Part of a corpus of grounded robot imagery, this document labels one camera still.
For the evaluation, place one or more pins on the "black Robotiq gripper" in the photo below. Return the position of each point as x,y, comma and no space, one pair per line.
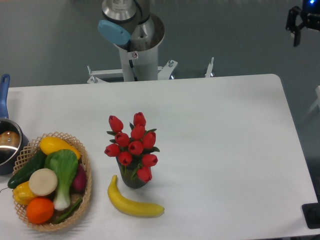
310,15

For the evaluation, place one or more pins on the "red tulip bouquet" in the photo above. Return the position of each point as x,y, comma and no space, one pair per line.
138,146

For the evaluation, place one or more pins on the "dark ribbed vase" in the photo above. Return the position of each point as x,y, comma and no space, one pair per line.
129,174

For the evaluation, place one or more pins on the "white stand at right edge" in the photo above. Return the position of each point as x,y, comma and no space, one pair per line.
315,106

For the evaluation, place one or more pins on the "black device at table edge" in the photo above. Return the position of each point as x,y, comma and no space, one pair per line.
311,212

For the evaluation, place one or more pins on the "yellow banana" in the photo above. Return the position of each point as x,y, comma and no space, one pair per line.
131,207

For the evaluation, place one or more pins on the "green bok choy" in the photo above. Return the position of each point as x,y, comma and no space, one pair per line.
64,164

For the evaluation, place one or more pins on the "yellow squash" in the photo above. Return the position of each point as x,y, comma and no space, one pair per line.
51,144

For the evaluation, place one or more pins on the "green cucumber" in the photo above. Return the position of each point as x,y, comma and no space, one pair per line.
37,162

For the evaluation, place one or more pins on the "woven wicker basket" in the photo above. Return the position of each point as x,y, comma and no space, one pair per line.
27,153

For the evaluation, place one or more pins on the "green bean pod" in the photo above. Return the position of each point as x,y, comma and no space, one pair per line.
68,213

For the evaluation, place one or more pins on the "beige round slice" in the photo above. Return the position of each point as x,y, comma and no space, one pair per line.
43,182

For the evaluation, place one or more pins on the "orange fruit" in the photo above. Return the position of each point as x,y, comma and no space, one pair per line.
40,210

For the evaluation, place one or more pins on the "yellow bell pepper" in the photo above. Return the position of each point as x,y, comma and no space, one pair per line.
22,194

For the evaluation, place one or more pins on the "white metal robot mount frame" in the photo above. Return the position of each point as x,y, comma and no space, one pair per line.
166,72

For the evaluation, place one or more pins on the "blue handled saucepan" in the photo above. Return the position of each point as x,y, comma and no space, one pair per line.
12,138

